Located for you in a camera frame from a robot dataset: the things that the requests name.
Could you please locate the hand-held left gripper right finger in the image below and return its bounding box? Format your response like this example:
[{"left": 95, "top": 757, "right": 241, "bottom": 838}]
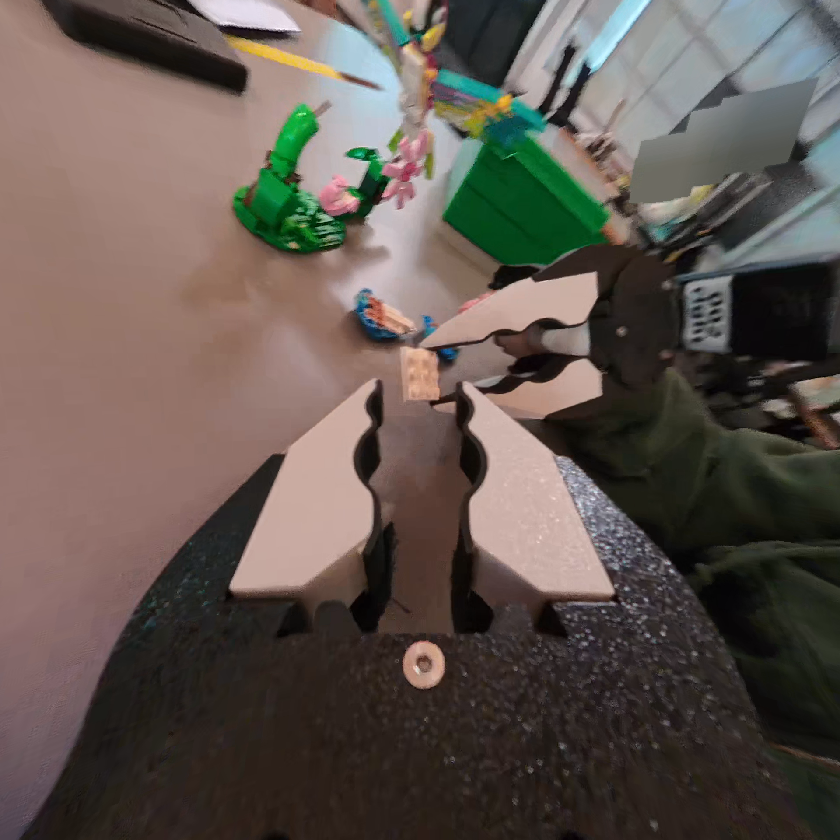
[{"left": 456, "top": 381, "right": 616, "bottom": 611}]

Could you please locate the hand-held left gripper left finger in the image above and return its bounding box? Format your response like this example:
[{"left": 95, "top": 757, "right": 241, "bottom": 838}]
[{"left": 228, "top": 378, "right": 385, "bottom": 606}]

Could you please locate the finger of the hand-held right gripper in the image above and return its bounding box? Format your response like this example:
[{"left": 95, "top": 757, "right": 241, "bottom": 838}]
[
  {"left": 430, "top": 357, "right": 606, "bottom": 422},
  {"left": 419, "top": 271, "right": 601, "bottom": 350}
]

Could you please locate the teal round lego piece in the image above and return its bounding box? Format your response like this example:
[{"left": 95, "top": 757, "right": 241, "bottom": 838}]
[{"left": 420, "top": 315, "right": 460, "bottom": 363}]

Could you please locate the white lego plate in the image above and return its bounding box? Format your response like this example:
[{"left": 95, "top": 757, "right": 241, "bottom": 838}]
[{"left": 400, "top": 346, "right": 442, "bottom": 403}]

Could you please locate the blue lego base assembly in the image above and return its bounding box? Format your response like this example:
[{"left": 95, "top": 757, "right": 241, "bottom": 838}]
[{"left": 353, "top": 287, "right": 419, "bottom": 342}]

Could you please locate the person's right forearm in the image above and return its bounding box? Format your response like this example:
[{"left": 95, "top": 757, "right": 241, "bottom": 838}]
[{"left": 548, "top": 367, "right": 840, "bottom": 572}]

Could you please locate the colourful lego box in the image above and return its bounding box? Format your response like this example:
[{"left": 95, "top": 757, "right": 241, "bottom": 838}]
[{"left": 367, "top": 0, "right": 547, "bottom": 147}]

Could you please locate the green lego plant model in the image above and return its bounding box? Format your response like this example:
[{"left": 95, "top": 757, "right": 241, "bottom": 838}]
[{"left": 233, "top": 103, "right": 435, "bottom": 254}]

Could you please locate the person's right hand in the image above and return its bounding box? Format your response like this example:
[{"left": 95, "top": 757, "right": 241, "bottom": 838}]
[{"left": 494, "top": 325, "right": 548, "bottom": 361}]

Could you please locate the green plastic bin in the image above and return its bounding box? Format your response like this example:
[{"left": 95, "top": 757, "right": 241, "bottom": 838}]
[{"left": 442, "top": 134, "right": 613, "bottom": 266}]

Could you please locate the green jacket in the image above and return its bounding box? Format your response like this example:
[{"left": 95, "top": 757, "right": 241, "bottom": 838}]
[{"left": 686, "top": 538, "right": 840, "bottom": 840}]

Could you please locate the yellow pencil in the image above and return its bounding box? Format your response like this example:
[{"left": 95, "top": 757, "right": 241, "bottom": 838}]
[{"left": 226, "top": 36, "right": 385, "bottom": 93}]

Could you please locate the white paper sheet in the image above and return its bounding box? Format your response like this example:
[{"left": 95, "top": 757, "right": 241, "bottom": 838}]
[{"left": 189, "top": 0, "right": 303, "bottom": 34}]

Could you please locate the black flat case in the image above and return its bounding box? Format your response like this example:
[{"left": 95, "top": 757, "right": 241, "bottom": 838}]
[{"left": 41, "top": 0, "right": 250, "bottom": 94}]

